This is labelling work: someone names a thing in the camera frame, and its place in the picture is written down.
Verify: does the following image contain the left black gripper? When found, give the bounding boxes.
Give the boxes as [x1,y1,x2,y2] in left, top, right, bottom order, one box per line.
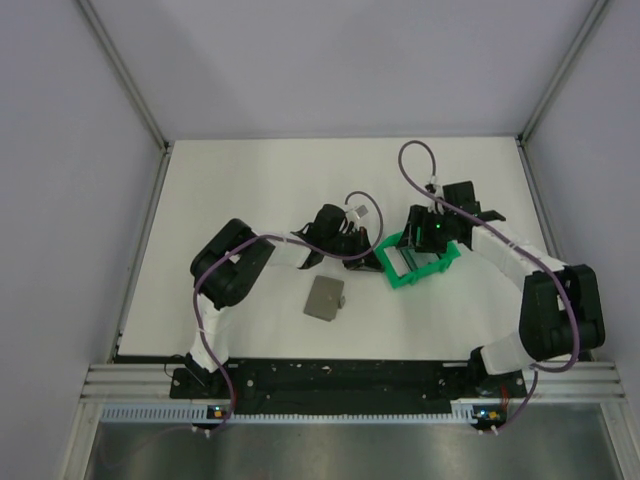
[323,226,384,272]

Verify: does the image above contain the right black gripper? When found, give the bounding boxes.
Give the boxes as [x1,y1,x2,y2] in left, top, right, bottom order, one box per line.
[397,205,457,254]

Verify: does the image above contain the green plastic bin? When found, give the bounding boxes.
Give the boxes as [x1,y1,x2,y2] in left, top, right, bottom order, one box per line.
[374,233,461,289]

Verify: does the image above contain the grey card holder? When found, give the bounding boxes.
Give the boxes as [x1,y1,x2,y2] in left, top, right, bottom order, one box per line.
[303,275,345,322]

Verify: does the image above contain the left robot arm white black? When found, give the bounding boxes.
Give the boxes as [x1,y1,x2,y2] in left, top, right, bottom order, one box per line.
[184,204,384,397]

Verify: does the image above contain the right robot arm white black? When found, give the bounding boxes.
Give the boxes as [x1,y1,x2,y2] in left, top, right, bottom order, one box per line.
[398,181,606,396]

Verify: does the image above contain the stack of white cards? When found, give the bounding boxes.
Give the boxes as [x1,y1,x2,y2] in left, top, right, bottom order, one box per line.
[387,248,411,277]

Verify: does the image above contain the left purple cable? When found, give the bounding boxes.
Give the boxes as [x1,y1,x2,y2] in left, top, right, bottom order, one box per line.
[193,191,385,436]

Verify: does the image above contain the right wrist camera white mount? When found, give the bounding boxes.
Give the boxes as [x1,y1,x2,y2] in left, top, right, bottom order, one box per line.
[425,175,445,214]

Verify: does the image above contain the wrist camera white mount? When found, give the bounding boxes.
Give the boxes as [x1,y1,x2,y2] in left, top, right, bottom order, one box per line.
[425,175,445,214]
[345,205,368,223]

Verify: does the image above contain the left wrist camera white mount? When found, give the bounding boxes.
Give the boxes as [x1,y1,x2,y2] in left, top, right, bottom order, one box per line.
[345,205,368,223]

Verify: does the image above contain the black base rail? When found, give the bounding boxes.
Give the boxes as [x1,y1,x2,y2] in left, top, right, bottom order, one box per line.
[169,358,526,414]

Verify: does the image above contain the right aluminium frame post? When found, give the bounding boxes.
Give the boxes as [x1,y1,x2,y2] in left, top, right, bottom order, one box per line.
[517,0,614,148]

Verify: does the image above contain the aluminium frame post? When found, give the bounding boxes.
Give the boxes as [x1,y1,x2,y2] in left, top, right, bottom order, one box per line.
[517,0,614,148]
[73,0,170,151]

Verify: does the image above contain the white slotted cable duct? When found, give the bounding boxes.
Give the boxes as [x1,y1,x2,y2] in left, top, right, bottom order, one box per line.
[99,399,504,425]

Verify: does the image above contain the left aluminium frame post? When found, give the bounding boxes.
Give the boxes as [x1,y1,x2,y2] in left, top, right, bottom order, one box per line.
[73,0,170,151]

